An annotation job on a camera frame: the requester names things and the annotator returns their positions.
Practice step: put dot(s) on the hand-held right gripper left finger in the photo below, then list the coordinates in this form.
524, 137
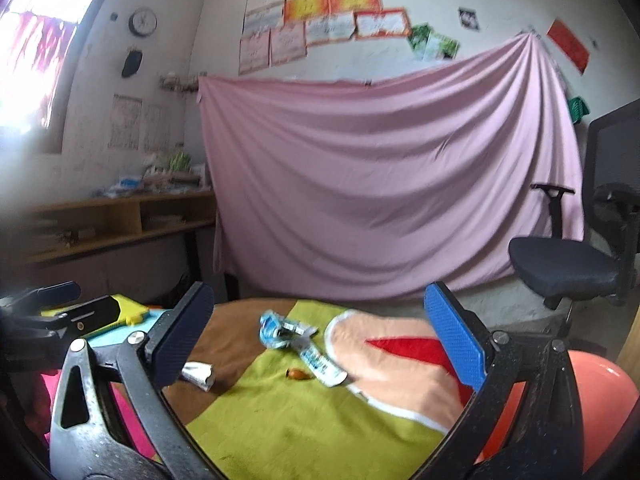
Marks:
182, 332

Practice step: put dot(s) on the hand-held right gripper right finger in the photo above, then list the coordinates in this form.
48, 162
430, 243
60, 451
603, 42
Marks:
455, 335

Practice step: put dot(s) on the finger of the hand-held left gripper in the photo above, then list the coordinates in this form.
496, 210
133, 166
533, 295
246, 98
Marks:
85, 314
60, 291

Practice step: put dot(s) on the silver wrapper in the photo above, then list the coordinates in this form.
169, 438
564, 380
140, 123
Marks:
200, 374

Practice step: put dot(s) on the small brown pit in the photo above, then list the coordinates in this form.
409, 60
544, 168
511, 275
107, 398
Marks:
296, 374

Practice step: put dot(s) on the long printed plastic wrapper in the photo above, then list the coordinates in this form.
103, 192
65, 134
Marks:
320, 366

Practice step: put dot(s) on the pink plastic basin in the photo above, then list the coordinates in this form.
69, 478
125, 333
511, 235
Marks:
605, 410

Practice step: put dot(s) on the yellow book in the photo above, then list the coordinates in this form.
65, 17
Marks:
107, 330

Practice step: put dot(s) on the wooden desk with shelves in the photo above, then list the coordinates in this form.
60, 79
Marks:
125, 205

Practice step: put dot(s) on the black office chair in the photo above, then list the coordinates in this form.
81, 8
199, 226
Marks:
560, 265

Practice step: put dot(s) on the pile of papers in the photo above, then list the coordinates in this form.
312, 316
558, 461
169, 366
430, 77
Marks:
150, 184

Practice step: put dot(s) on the colourful patchwork blanket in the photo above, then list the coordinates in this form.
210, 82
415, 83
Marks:
300, 420

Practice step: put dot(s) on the white box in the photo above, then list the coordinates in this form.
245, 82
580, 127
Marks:
200, 174

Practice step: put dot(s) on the white plastic object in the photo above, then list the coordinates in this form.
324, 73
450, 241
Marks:
152, 161

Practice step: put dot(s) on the pink hanging sheet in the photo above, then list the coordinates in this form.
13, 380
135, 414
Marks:
375, 185

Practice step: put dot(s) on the small green plant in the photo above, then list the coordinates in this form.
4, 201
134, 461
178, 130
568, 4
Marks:
180, 161

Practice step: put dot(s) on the red hanging cloth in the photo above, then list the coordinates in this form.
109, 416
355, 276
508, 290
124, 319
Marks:
40, 60

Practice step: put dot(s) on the wooden framed window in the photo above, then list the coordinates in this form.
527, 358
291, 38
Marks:
85, 60

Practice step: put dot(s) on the black cap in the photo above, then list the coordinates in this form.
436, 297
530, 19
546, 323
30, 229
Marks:
132, 62

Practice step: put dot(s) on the green photo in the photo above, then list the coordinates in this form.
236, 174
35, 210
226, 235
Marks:
444, 47
418, 37

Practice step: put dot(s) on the red paper sign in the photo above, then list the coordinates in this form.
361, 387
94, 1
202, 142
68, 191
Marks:
568, 46

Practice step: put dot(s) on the black and white photo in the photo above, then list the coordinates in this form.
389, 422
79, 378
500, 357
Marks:
468, 18

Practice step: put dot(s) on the large wall calendar sheet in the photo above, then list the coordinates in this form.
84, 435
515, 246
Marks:
125, 122

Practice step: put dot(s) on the small wall calendar sheet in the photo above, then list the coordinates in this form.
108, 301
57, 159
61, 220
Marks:
156, 127

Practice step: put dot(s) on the round wall clock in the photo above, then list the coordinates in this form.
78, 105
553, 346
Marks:
143, 22

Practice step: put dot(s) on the group of wall certificates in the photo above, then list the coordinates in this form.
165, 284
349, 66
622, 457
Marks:
330, 15

